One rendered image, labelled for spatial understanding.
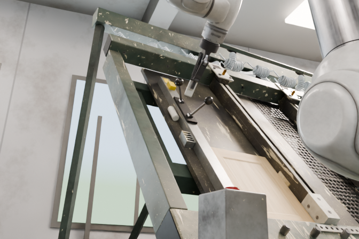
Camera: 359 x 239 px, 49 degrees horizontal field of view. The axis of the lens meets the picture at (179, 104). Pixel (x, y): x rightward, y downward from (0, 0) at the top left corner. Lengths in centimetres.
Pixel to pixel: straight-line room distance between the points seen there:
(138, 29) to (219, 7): 117
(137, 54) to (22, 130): 188
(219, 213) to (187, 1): 75
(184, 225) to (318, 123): 59
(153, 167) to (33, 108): 261
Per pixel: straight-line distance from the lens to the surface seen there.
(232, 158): 159
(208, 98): 164
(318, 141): 59
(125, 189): 363
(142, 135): 138
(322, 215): 152
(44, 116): 374
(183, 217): 111
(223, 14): 145
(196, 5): 139
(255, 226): 94
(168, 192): 117
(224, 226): 90
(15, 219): 356
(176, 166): 146
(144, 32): 255
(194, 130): 160
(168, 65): 213
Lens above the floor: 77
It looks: 22 degrees up
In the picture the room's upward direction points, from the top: 2 degrees clockwise
